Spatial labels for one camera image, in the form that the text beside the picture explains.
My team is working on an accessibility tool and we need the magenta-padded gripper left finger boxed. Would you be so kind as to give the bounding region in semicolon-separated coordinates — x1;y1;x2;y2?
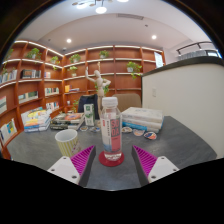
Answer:
47;144;97;188

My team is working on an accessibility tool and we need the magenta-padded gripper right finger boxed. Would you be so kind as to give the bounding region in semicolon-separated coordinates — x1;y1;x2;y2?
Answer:
131;144;180;187

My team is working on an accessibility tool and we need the clear plastic drink bottle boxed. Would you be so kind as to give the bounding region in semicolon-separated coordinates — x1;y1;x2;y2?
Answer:
99;96;123;162

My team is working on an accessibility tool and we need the yellow striped white mug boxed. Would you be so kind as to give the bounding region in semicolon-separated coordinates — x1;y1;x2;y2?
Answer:
54;128;82;158

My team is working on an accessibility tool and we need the blue orange round badge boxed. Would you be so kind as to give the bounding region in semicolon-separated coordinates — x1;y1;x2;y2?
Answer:
143;131;158;141

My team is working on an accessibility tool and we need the flat round red coaster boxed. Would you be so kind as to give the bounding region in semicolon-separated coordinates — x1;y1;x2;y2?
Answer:
98;151;125;168

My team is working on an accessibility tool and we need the white round badge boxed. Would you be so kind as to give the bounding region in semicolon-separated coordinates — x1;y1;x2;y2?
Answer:
132;128;146;137

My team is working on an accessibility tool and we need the stack of dark books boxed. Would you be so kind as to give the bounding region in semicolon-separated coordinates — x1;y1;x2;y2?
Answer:
49;112;85;131

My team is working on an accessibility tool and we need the stack of colourful books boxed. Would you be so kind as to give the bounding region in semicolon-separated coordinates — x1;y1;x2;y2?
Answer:
23;109;52;133

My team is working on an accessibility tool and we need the tall green white carton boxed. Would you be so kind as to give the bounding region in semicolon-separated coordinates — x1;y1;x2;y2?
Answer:
83;103;96;127

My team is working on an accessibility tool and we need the dark blue chair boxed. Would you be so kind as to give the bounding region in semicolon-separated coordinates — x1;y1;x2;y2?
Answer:
77;94;100;120

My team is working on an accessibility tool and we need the tan upholstered chair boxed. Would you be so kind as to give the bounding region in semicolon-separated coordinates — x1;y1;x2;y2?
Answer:
112;93;142;113

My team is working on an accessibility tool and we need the wooden shelf unit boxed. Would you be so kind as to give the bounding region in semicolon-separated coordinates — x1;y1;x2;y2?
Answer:
0;39;166;159

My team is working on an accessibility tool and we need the wooden artist mannequin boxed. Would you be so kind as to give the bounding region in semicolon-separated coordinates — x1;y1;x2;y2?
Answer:
85;61;112;116

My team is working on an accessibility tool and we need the grey curtain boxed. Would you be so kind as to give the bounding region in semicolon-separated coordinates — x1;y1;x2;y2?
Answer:
178;49;219;61

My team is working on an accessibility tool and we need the branched ceiling lamp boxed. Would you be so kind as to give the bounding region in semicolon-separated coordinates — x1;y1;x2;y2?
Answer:
71;0;130;15

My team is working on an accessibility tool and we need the black track light rail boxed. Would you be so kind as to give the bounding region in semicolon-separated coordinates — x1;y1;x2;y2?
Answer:
175;40;214;56

